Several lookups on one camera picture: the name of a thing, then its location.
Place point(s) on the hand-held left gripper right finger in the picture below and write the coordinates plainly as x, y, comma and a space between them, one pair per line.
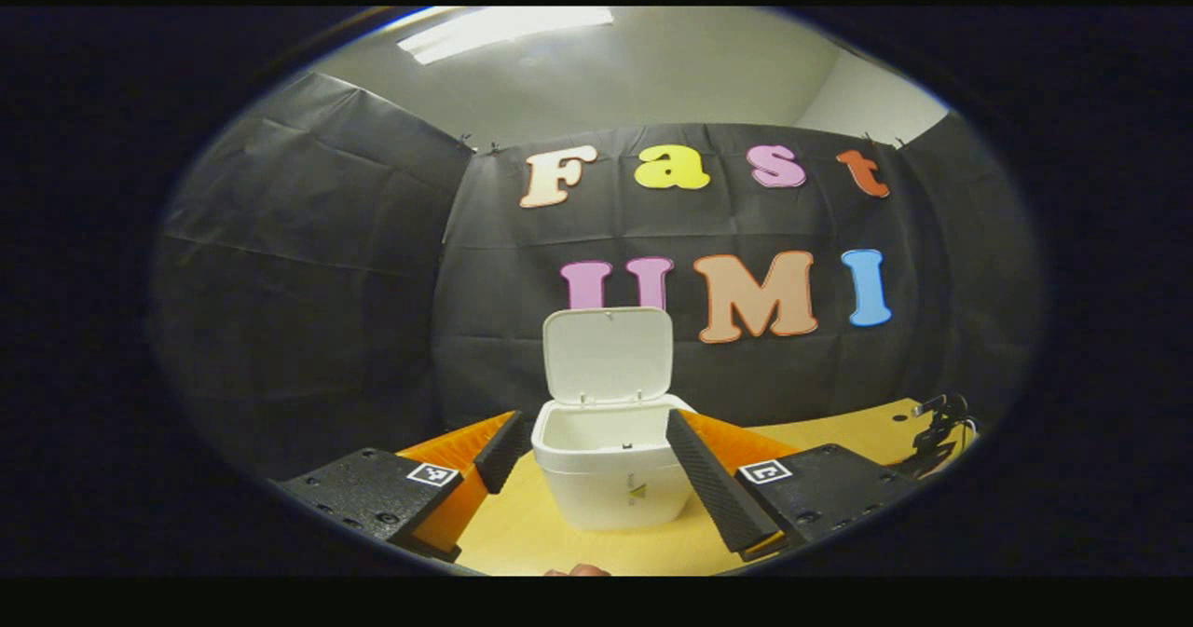
718, 487

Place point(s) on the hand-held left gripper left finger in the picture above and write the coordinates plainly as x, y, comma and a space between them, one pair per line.
503, 450

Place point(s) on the white desktop garbage bin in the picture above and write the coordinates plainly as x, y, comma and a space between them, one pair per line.
610, 469

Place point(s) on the wooden desktop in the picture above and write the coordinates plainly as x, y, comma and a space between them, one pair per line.
541, 538

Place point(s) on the black backdrop cloth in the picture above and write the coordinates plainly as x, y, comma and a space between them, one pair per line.
354, 282

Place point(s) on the ceiling light panel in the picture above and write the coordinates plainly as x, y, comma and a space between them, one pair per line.
503, 31

